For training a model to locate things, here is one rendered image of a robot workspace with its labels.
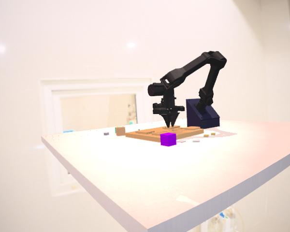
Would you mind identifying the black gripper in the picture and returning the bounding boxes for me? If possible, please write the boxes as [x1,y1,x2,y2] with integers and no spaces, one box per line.
[153,95,185,128]

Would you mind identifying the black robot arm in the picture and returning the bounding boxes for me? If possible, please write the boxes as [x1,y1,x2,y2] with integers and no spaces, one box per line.
[147,51,227,112]

